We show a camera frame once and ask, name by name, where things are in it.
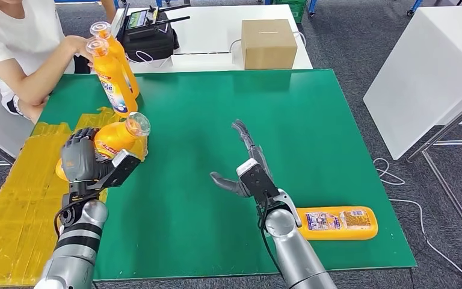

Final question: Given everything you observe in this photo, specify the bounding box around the person's right hand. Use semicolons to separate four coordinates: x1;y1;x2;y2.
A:
64;35;94;63

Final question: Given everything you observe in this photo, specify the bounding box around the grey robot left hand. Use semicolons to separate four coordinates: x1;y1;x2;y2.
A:
60;127;115;184

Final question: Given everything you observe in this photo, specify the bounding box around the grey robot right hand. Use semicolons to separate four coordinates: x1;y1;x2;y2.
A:
209;119;274;199

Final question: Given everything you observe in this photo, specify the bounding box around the orange detergent bottle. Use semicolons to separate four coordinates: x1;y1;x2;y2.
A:
295;205;379;241
55;112;152;182
89;20;141;99
85;37;139;118

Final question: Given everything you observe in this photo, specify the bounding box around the person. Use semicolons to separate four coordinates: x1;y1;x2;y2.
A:
0;0;117;125

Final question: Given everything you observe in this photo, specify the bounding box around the black remote controller with screen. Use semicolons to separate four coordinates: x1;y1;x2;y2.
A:
124;4;191;39

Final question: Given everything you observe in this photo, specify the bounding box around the black carry bag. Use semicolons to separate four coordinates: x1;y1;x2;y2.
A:
117;11;180;63

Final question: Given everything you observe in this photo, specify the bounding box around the yellow taped cardboard sheet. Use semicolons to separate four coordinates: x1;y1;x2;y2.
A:
0;107;149;288

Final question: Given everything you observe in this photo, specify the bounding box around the brown cardboard box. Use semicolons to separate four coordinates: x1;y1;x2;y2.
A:
241;19;298;70

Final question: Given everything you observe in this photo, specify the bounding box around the green plastic crate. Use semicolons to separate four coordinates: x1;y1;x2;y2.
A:
273;0;308;24

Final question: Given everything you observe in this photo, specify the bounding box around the white table with metal legs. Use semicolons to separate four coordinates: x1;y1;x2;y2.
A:
362;5;462;260

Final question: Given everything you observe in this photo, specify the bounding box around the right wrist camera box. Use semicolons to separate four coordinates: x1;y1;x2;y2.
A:
236;158;281;204

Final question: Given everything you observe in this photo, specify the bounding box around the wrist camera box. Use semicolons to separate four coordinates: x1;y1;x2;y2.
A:
95;149;142;190
236;158;281;204

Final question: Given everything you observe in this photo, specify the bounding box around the blue metal rack frame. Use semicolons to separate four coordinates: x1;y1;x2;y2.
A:
306;0;425;17
55;0;120;10
155;0;274;8

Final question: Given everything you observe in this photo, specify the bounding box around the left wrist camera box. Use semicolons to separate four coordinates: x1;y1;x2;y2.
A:
95;149;142;190

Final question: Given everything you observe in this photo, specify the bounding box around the thin white cable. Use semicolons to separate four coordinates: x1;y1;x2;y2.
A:
229;31;307;64
127;22;175;69

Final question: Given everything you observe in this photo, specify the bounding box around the white floor cable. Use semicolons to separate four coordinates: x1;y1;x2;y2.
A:
373;157;462;285

